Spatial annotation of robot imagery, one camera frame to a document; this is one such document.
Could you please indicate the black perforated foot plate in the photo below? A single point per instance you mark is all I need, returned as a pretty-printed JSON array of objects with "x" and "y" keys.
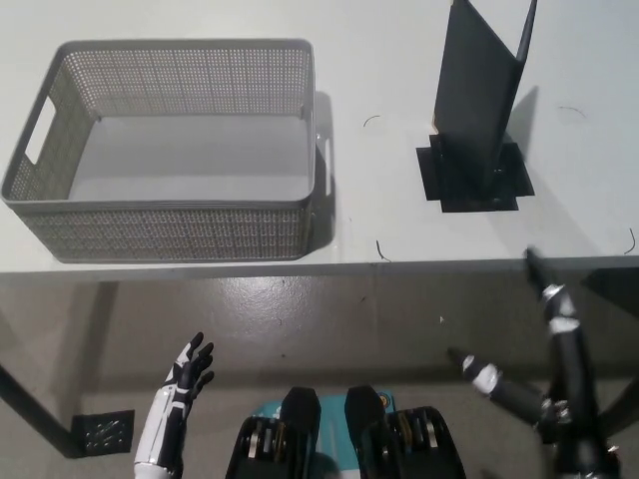
[{"x": 102, "y": 434}]

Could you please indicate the black ribbed robot body block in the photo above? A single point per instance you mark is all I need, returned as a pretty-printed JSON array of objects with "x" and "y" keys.
[
  {"x": 424, "y": 449},
  {"x": 269, "y": 449}
]

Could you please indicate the black tape notebook stand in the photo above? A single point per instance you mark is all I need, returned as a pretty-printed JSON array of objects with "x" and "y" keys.
[{"x": 429, "y": 172}]

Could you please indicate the black hardcover notebook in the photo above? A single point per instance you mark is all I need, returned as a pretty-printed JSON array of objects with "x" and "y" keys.
[{"x": 469, "y": 100}]

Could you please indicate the black table leg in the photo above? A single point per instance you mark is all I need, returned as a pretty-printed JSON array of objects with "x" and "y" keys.
[{"x": 35, "y": 404}]

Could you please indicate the grey perforated plastic basket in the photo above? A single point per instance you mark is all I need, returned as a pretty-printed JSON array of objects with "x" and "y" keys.
[{"x": 150, "y": 224}]

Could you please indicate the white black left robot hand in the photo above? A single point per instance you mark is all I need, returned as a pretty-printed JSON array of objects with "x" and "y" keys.
[{"x": 167, "y": 414}]

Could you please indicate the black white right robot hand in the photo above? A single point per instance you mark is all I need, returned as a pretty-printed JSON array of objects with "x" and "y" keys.
[{"x": 574, "y": 379}]

